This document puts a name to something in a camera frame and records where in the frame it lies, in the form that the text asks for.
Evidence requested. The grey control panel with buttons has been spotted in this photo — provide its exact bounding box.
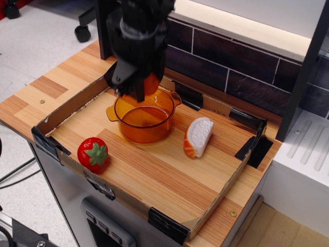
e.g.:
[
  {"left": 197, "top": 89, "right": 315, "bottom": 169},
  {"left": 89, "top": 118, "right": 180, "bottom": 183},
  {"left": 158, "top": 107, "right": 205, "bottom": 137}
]
[{"left": 81, "top": 199, "right": 137, "bottom": 247}]

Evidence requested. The black floor cable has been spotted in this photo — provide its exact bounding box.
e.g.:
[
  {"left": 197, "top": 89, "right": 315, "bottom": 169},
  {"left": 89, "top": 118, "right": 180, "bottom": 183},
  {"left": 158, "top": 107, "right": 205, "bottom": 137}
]
[{"left": 0, "top": 157, "right": 42, "bottom": 190}]

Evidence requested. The red toy strawberry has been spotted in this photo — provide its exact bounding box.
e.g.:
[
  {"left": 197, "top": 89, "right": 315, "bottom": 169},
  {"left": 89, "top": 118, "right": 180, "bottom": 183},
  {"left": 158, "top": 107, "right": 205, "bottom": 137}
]
[{"left": 77, "top": 137, "right": 109, "bottom": 171}]

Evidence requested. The black post of backsplash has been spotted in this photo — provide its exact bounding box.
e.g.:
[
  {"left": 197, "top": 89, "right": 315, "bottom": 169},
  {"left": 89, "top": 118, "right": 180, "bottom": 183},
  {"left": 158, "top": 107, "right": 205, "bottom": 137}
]
[{"left": 94, "top": 0, "right": 119, "bottom": 60}]

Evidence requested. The orange transparent plastic pot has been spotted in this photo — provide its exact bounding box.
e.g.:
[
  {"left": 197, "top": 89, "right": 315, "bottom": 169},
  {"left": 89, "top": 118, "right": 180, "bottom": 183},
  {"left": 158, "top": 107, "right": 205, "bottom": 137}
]
[{"left": 106, "top": 88, "right": 182, "bottom": 144}]

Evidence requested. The orange toy carrot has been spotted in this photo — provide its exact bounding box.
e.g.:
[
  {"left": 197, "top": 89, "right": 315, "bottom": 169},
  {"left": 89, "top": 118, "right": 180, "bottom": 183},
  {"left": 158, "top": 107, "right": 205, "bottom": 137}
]
[{"left": 143, "top": 73, "right": 160, "bottom": 96}]

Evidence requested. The black equipment bottom left corner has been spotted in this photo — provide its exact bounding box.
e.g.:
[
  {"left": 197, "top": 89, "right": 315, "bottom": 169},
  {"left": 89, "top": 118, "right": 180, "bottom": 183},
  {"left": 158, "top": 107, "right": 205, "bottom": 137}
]
[{"left": 1, "top": 207, "right": 57, "bottom": 247}]

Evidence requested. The salmon sushi toy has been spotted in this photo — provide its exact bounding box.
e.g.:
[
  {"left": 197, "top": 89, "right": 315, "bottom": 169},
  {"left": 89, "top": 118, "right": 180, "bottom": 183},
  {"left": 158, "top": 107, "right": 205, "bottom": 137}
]
[{"left": 184, "top": 117, "right": 214, "bottom": 157}]

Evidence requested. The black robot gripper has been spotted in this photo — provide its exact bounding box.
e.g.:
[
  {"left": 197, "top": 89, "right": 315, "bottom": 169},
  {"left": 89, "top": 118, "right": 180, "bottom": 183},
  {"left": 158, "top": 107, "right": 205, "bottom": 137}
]
[{"left": 106, "top": 10, "right": 168, "bottom": 102}]

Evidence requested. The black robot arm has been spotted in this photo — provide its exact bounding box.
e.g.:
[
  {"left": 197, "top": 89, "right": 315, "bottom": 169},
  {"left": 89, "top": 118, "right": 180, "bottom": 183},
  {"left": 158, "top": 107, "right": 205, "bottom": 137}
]
[{"left": 106, "top": 1, "right": 175, "bottom": 102}]

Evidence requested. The white toy sink drainboard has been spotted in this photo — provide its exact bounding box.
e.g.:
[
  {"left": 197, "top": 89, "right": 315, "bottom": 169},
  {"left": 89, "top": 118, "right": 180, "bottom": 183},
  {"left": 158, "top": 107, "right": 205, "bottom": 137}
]
[{"left": 273, "top": 111, "right": 328, "bottom": 186}]

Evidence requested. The black office chair base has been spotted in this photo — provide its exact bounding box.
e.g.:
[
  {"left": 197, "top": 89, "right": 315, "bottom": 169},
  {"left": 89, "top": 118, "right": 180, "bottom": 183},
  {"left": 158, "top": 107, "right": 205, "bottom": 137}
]
[{"left": 74, "top": 7, "right": 96, "bottom": 43}]

